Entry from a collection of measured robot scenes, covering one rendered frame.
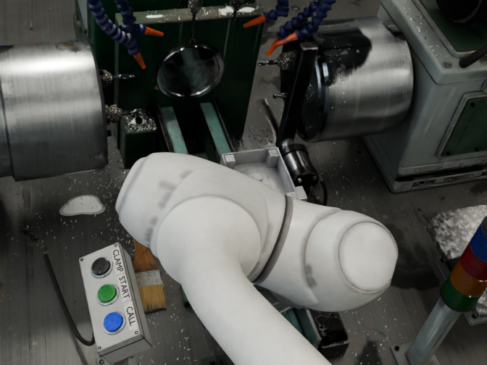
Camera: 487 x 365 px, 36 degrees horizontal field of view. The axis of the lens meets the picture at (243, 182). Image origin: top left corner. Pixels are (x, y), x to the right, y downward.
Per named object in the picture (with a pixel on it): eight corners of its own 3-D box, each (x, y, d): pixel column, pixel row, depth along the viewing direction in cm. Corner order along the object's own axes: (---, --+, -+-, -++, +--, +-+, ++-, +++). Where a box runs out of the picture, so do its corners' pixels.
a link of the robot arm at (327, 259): (364, 240, 90) (265, 201, 88) (428, 222, 75) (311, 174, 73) (340, 326, 87) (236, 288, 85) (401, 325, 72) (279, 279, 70)
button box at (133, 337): (90, 271, 121) (76, 256, 117) (130, 255, 121) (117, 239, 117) (109, 366, 111) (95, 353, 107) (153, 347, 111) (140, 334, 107)
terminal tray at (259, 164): (214, 182, 129) (219, 153, 123) (272, 174, 132) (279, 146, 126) (233, 237, 121) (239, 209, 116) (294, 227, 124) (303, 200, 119)
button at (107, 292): (99, 292, 114) (95, 287, 112) (117, 285, 114) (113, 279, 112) (103, 309, 112) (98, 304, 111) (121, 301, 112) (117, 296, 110)
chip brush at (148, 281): (125, 228, 153) (125, 226, 153) (148, 225, 155) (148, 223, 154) (140, 313, 141) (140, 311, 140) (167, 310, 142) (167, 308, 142)
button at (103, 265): (93, 266, 117) (89, 261, 115) (111, 258, 117) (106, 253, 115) (97, 282, 115) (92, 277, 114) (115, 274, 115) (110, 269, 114)
